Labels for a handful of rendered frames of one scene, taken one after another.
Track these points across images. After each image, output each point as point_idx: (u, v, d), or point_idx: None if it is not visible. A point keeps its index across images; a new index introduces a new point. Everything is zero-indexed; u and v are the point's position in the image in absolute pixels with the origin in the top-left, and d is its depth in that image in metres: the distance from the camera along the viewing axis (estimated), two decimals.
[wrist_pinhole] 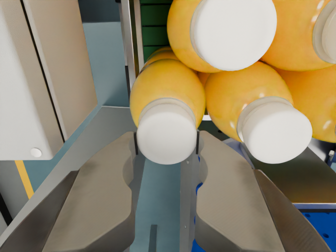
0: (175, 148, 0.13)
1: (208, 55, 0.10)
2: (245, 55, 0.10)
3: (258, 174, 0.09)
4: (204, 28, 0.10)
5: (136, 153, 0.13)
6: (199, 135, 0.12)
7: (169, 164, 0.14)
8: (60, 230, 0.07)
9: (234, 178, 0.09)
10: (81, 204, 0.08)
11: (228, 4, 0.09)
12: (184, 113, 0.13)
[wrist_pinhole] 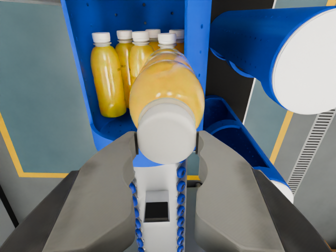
0: (175, 148, 0.13)
1: None
2: None
3: (258, 174, 0.09)
4: None
5: (137, 153, 0.13)
6: (198, 135, 0.12)
7: (169, 164, 0.14)
8: (60, 230, 0.07)
9: (234, 178, 0.09)
10: (81, 204, 0.08)
11: None
12: (184, 112, 0.13)
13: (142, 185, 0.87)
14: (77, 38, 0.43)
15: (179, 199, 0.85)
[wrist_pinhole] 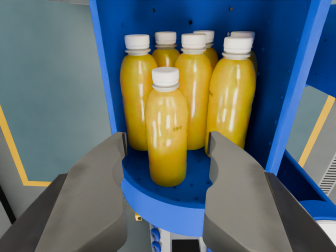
0: (169, 70, 0.28)
1: None
2: None
3: (270, 177, 0.09)
4: None
5: (125, 154, 0.13)
6: (211, 135, 0.12)
7: (166, 73, 0.27)
8: (50, 234, 0.07)
9: (245, 180, 0.09)
10: (71, 207, 0.08)
11: None
12: None
13: None
14: (105, 44, 0.29)
15: None
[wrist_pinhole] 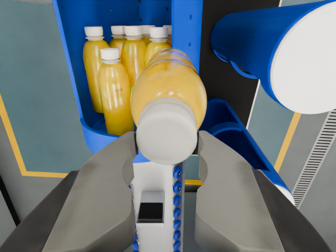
0: (111, 49, 0.42)
1: (146, 155, 0.13)
2: (176, 155, 0.13)
3: (258, 174, 0.09)
4: (141, 139, 0.12)
5: (136, 153, 0.13)
6: (198, 135, 0.12)
7: (107, 50, 0.41)
8: (60, 230, 0.07)
9: (234, 178, 0.09)
10: (81, 204, 0.08)
11: (157, 124, 0.12)
12: None
13: (138, 185, 0.85)
14: (69, 31, 0.42)
15: (175, 200, 0.82)
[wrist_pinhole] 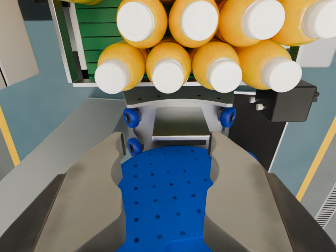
0: None
1: None
2: None
3: (271, 177, 0.09)
4: None
5: (124, 154, 0.13)
6: (212, 135, 0.12)
7: None
8: (49, 234, 0.07)
9: (246, 180, 0.09)
10: (70, 207, 0.08)
11: None
12: None
13: None
14: None
15: None
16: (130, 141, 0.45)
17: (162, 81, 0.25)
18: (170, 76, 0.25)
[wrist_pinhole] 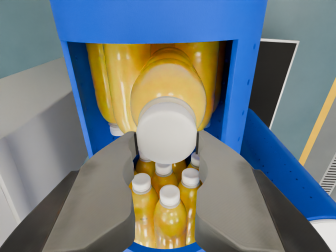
0: None
1: None
2: None
3: (258, 174, 0.09)
4: None
5: (136, 153, 0.13)
6: (198, 135, 0.12)
7: None
8: (60, 230, 0.07)
9: (234, 178, 0.09)
10: (81, 204, 0.08)
11: None
12: None
13: None
14: None
15: None
16: None
17: (154, 143, 0.13)
18: (171, 135, 0.12)
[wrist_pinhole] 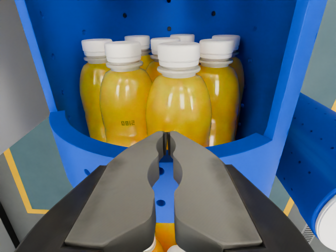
0: None
1: None
2: None
3: (230, 168, 0.09)
4: None
5: (164, 154, 0.13)
6: (170, 136, 0.12)
7: None
8: (83, 222, 0.07)
9: (208, 175, 0.09)
10: (105, 199, 0.08)
11: (174, 249, 0.34)
12: None
13: None
14: None
15: None
16: None
17: None
18: None
